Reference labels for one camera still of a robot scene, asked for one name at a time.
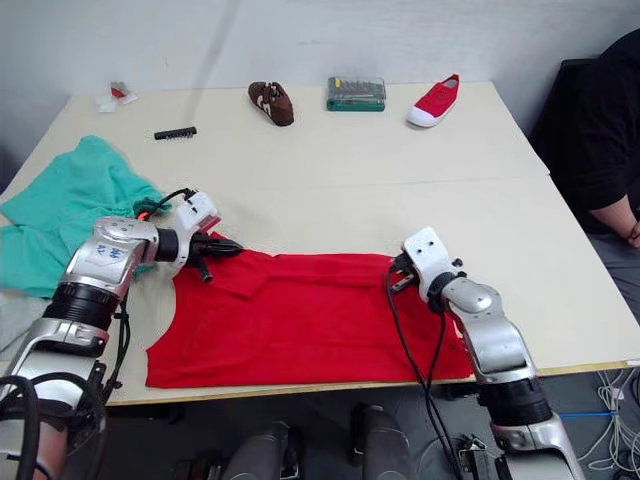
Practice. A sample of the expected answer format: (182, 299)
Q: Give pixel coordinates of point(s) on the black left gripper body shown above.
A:
(199, 246)

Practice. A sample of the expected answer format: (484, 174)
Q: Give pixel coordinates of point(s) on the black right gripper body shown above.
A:
(404, 267)

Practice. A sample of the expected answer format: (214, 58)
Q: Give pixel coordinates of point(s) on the red t-shirt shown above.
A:
(300, 320)

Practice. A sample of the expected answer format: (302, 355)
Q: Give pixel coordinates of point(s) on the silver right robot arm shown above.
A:
(495, 340)

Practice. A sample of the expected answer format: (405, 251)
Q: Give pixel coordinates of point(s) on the person's bare forearm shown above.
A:
(620, 222)

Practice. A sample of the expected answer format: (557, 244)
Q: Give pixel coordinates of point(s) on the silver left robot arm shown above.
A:
(105, 260)

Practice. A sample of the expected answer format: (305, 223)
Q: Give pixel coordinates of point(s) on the green shorts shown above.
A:
(60, 200)

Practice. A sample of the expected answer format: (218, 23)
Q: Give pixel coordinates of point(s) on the person in black top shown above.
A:
(590, 140)

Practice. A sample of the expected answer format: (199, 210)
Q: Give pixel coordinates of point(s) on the black bit holder strip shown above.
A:
(175, 133)

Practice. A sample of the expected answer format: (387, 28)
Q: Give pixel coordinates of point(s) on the brown sneaker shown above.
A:
(271, 102)

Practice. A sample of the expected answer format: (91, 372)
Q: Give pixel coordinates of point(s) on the dark rounded shape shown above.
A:
(382, 442)
(260, 452)

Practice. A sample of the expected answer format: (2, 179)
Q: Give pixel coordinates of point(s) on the red canvas shoe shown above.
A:
(434, 102)

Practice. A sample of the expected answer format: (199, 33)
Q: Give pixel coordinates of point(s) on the small white paper piece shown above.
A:
(106, 104)

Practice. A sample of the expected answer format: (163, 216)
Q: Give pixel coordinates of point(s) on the small red green packet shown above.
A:
(119, 90)

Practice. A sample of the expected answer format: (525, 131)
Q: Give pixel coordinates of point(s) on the green screwdriver bit box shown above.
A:
(356, 93)

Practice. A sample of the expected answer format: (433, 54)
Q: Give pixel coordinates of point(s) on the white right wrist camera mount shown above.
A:
(425, 250)

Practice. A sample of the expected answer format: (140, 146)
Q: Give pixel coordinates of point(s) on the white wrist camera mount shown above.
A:
(197, 212)
(425, 250)

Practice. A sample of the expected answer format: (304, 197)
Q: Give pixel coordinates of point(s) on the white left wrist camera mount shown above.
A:
(197, 212)

